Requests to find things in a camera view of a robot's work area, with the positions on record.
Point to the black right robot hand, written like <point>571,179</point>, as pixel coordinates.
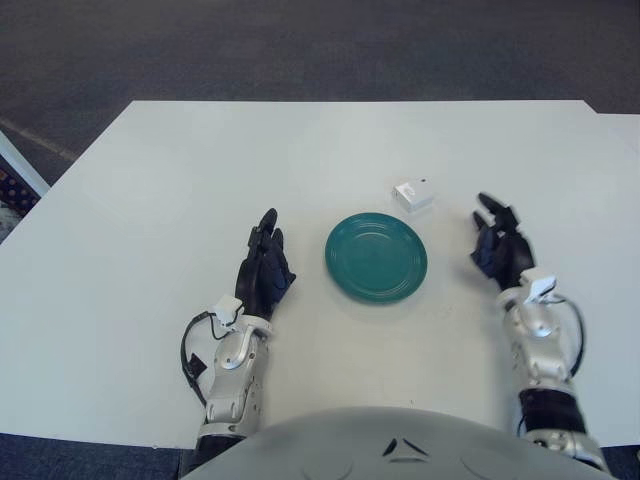
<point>512,250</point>

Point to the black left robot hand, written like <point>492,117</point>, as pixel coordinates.
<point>257,280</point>

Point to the white cube charger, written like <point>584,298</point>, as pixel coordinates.
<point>412,196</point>

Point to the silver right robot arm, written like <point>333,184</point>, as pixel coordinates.
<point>540,345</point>

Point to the teal round plate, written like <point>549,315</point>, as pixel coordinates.
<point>375,260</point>

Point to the white left wrist connector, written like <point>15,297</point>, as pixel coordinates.
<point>226,307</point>

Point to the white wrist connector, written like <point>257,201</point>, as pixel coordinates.
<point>540,285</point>
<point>226,307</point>

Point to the white right wrist connector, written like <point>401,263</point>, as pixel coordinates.
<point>540,285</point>

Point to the grey robot torso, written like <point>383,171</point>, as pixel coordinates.
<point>350,450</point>

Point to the grey speckled floor mat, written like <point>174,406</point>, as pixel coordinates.
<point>7,222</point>

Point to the dark dotted mat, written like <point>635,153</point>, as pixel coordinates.
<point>15,195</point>

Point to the white furniture frame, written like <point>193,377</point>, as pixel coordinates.
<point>20,167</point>

